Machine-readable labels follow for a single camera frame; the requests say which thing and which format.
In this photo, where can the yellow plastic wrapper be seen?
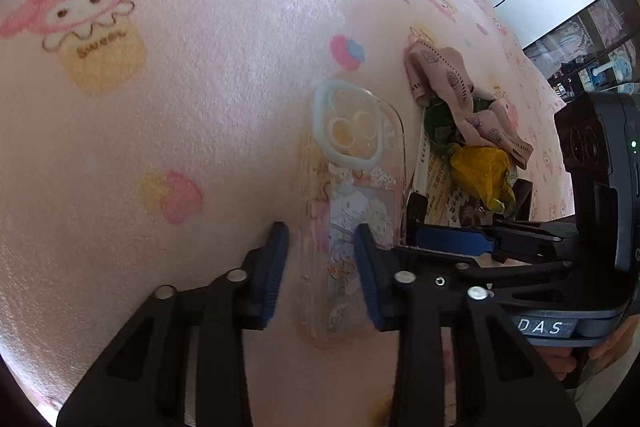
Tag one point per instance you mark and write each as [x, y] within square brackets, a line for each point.
[480, 172]

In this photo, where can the green plastic wrapper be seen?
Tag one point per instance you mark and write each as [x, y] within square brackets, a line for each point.
[440, 122]

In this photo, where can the clear cartoon phone case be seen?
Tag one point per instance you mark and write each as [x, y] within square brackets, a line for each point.
[345, 207]

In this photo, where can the black box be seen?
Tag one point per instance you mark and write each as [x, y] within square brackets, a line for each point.
[416, 217]

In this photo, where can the orange printed paper packet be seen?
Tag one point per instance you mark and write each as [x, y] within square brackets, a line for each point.
[440, 187]

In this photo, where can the pink patterned sock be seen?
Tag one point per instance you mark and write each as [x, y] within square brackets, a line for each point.
[452, 82]

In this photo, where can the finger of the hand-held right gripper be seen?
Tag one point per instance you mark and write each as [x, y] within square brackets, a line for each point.
[540, 232]
[450, 241]

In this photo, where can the glass display cabinet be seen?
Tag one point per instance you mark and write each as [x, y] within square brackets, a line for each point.
[600, 37]

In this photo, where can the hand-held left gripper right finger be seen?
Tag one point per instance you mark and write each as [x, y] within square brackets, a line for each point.
[367, 277]

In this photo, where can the person's right hand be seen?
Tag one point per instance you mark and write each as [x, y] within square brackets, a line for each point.
[615, 339]

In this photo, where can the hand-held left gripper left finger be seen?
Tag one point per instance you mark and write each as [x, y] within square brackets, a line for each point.
[277, 267]

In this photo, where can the pink printed blanket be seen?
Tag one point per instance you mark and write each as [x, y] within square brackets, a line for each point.
[200, 107]

